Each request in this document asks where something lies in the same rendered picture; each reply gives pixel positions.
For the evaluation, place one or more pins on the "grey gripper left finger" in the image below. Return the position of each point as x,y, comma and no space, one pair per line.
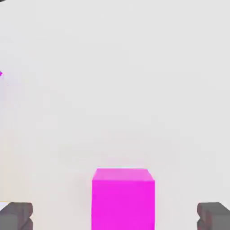
15,216

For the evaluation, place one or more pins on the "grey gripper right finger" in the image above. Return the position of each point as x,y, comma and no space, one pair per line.
214,216

